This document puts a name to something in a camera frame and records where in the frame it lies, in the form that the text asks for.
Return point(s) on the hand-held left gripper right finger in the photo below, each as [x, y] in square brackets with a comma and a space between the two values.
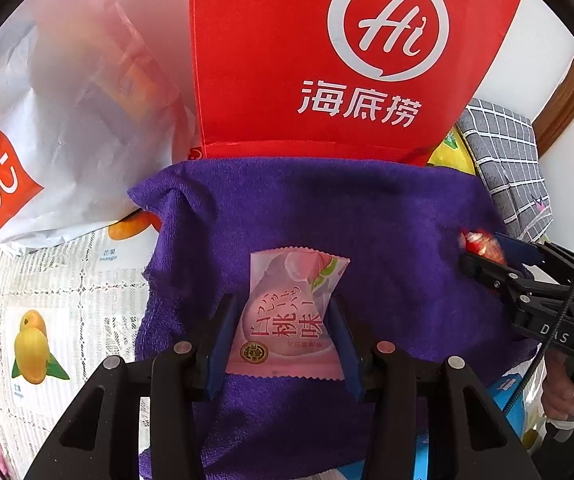
[344, 345]

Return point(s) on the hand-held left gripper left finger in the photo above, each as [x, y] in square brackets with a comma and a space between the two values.
[219, 345]

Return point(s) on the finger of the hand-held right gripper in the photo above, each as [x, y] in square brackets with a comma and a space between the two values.
[517, 249]
[492, 272]

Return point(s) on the red candy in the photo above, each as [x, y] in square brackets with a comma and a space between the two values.
[482, 246]

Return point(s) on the pale pink peach snack packet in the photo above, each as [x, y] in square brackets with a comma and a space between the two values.
[282, 320]

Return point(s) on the person's right hand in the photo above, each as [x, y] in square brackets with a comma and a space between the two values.
[559, 390]

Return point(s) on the grey checked folded cloth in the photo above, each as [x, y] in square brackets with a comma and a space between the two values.
[509, 160]

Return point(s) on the blue tissue pack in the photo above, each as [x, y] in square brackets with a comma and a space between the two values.
[504, 405]

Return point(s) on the yellow green snack packet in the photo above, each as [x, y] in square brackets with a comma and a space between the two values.
[447, 152]

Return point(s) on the purple towel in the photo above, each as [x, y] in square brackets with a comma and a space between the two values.
[367, 220]

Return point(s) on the white plastic shopping bag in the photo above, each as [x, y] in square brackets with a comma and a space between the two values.
[82, 110]

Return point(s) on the red paper bag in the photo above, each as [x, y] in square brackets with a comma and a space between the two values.
[277, 60]

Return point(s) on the wooden door frame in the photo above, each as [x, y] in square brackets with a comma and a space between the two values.
[567, 105]

